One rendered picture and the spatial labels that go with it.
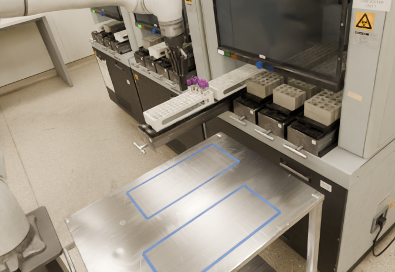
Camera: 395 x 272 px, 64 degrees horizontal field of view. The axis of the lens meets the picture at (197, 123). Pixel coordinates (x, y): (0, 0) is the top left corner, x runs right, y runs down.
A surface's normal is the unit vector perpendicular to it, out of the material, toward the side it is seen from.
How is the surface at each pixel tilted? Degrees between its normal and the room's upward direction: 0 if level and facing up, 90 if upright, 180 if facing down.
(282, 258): 0
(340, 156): 0
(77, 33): 90
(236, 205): 0
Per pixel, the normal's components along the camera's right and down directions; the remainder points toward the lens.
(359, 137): -0.80, 0.42
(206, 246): -0.15, -0.83
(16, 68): 0.58, 0.37
